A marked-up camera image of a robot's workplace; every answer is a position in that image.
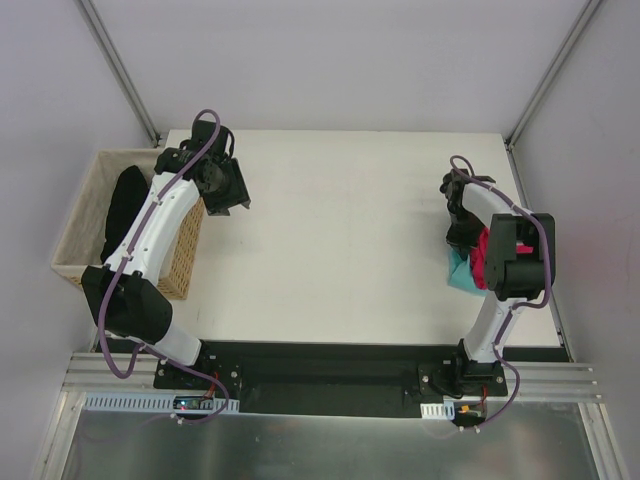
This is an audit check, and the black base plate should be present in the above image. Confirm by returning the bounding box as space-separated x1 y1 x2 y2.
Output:
153 341 508 418

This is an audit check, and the black garment in basket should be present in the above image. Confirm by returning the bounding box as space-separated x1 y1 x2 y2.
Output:
100 165 149 263

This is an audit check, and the right white cable duct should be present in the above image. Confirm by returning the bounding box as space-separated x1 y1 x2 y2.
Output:
420 400 455 421

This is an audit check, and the left white cable duct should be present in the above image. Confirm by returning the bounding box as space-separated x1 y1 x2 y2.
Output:
84 393 240 415

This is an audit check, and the aluminium corner post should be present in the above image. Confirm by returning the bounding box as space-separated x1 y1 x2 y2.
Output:
505 0 606 152
74 0 161 147

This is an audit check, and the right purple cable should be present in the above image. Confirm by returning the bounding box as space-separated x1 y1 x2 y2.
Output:
448 154 554 434

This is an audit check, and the wicker laundry basket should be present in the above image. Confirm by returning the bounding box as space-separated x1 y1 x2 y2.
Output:
51 149 204 300

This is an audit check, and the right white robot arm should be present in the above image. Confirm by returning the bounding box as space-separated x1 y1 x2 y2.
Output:
429 167 556 399

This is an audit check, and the aluminium rail frame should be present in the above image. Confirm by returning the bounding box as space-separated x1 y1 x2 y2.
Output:
62 353 604 403

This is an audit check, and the white cable duct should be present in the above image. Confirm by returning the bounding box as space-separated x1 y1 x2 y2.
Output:
420 400 455 421
84 393 240 415

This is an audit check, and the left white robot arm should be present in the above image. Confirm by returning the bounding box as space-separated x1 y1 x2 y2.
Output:
81 109 251 389

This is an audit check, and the pink t-shirt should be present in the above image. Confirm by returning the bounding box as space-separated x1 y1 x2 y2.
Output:
470 228 534 291

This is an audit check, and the right aluminium corner post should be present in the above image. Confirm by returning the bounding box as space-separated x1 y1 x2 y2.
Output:
505 0 606 152

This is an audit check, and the teal t-shirt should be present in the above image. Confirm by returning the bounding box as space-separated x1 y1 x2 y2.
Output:
447 249 485 296

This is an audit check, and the purple cable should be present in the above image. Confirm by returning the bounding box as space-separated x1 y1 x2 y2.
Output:
448 154 554 434
98 109 232 425

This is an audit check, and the left aluminium corner post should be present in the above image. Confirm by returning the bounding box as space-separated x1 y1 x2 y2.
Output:
74 0 161 147

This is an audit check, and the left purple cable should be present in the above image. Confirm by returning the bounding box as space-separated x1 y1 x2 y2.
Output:
98 109 232 425

